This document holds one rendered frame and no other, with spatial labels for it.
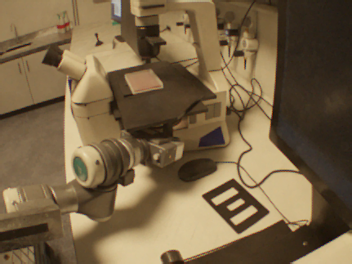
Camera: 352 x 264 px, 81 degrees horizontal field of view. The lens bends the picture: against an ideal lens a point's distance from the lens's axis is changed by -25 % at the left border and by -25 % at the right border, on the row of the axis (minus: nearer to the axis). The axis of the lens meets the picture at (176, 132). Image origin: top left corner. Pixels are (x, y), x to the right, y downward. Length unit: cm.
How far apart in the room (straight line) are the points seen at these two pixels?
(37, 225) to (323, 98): 46
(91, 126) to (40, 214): 34
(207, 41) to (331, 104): 58
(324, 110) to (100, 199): 45
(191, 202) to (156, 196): 9
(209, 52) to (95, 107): 37
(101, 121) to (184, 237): 36
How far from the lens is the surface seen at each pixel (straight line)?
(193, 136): 80
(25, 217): 46
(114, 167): 52
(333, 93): 25
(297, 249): 52
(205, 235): 62
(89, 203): 55
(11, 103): 310
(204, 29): 77
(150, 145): 61
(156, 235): 62
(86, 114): 70
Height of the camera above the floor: 128
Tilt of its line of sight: 36 degrees down
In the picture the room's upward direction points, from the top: 3 degrees counter-clockwise
